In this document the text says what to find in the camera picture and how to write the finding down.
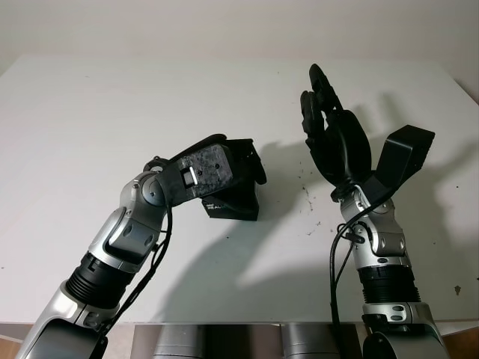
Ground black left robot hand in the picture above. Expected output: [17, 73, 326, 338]
[169, 132, 268, 211]

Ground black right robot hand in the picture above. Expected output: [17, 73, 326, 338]
[299, 63, 374, 188]

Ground silver right robot thigh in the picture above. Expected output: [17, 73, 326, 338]
[281, 322, 331, 359]

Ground silver robot thigh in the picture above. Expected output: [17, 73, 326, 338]
[154, 323, 206, 359]
[281, 322, 331, 359]

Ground silver left robot thigh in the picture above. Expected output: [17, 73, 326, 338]
[154, 323, 206, 359]

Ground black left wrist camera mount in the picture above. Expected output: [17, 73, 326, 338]
[163, 143, 236, 206]

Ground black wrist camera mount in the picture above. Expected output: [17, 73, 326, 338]
[367, 124, 436, 196]
[163, 143, 236, 206]

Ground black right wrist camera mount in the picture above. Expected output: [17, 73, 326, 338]
[367, 124, 436, 196]

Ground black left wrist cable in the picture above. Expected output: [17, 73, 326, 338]
[100, 156, 174, 340]

